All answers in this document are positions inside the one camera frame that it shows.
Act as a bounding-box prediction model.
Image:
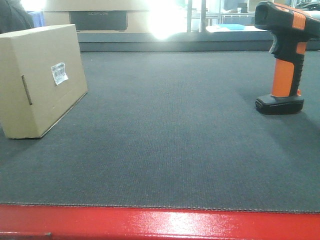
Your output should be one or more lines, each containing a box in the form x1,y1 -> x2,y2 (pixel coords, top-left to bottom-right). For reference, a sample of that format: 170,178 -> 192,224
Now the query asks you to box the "orange black barcode scanner gun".
254,1 -> 320,115

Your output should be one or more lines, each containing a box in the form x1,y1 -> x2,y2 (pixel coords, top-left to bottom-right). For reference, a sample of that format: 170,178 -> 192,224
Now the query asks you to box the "dark grey conveyor belt mat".
0,50 -> 320,213

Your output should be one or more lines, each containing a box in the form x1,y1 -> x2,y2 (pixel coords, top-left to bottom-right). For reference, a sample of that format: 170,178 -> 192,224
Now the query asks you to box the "white barcode label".
51,62 -> 69,85

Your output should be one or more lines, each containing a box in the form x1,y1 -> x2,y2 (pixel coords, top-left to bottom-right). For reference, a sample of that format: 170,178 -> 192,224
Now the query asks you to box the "brown cardboard package box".
0,24 -> 88,139

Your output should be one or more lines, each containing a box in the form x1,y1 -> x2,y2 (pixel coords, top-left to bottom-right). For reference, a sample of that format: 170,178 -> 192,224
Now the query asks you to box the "blue sheet on far table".
215,23 -> 246,32

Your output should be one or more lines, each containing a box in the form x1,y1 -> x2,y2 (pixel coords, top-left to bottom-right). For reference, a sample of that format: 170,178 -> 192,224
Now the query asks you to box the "red metal conveyor table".
0,204 -> 320,240

